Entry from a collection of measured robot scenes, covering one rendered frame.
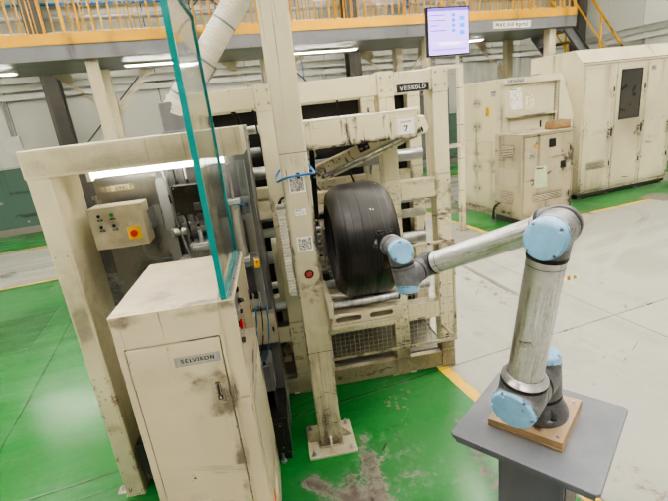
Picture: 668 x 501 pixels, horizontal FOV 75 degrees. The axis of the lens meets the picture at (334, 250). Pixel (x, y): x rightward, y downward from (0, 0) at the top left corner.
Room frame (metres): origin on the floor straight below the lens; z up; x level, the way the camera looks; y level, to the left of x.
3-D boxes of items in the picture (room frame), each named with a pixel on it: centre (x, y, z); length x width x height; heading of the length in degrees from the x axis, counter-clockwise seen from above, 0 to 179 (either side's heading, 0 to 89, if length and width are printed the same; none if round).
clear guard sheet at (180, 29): (1.60, 0.41, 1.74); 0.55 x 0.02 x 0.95; 7
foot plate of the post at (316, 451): (2.10, 0.14, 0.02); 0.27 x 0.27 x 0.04; 7
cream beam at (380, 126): (2.46, -0.20, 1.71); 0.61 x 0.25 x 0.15; 97
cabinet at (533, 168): (6.29, -3.01, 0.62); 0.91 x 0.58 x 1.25; 107
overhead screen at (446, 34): (5.93, -1.71, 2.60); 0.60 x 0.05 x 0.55; 107
